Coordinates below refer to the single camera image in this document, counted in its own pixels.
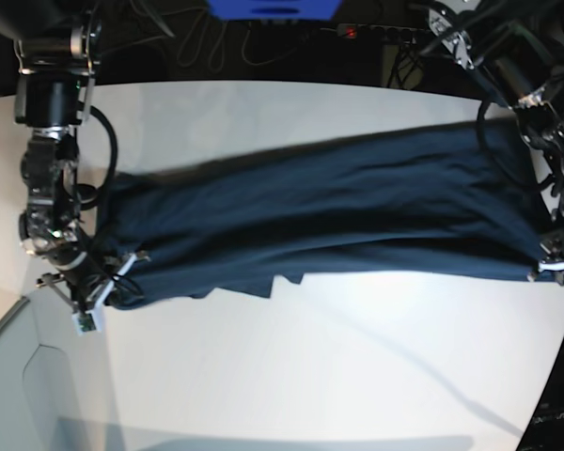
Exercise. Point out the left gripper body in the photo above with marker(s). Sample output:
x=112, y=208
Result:
x=552, y=244

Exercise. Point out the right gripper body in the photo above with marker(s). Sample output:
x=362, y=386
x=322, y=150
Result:
x=86, y=283

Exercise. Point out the dark blue t-shirt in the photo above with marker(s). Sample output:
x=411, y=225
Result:
x=419, y=200

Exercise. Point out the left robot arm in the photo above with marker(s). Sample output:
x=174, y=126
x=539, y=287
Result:
x=513, y=50

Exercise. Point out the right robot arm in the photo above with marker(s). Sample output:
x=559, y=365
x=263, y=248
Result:
x=57, y=47

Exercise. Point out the white power strip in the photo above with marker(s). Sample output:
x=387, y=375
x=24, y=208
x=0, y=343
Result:
x=385, y=34

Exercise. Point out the blue box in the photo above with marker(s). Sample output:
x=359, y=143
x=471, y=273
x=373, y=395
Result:
x=247, y=10

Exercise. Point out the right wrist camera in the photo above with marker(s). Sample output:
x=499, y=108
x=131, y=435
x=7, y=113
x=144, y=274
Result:
x=88, y=322

